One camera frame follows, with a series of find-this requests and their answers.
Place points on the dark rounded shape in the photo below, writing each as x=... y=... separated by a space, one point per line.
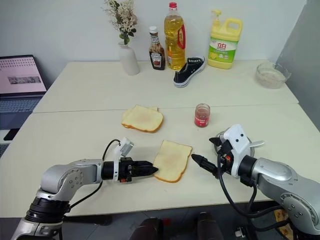
x=147 y=230
x=208 y=227

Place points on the cooking oil bottle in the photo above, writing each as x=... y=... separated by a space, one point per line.
x=175 y=42

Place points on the black canvas sneaker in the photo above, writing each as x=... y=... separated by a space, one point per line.
x=188 y=72

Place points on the brown ketchup bottle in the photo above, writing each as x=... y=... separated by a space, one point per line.
x=157 y=55

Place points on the single toast bread slice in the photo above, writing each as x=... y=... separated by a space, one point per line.
x=172 y=161

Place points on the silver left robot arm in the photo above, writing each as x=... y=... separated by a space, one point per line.
x=70 y=175

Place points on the dried flower bouquet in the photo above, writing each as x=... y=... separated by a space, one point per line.
x=122 y=17

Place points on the yellow dish soap jug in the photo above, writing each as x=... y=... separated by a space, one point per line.
x=222 y=47

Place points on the black flat object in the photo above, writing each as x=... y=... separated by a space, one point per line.
x=11 y=134

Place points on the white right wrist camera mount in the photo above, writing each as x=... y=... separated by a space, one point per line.
x=238 y=142

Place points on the open laptop computer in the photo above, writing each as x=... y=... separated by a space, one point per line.
x=20 y=77

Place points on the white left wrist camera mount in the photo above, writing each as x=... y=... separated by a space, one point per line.
x=126 y=147

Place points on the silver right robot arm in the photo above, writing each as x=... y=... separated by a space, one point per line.
x=275 y=172

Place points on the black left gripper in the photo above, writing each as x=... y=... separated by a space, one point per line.
x=126 y=170

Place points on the clear glass bowl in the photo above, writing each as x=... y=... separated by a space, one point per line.
x=272 y=75

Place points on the clear glass dish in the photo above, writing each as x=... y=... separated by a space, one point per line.
x=251 y=150

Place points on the white plastic spoon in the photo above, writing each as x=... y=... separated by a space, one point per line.
x=257 y=143

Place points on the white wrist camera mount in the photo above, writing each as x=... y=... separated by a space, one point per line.
x=126 y=147
x=238 y=142

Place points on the small red jam jar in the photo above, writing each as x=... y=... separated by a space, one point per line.
x=202 y=117

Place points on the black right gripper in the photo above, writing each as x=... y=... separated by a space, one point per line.
x=225 y=160

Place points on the white ceramic vase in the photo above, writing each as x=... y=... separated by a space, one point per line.
x=128 y=60

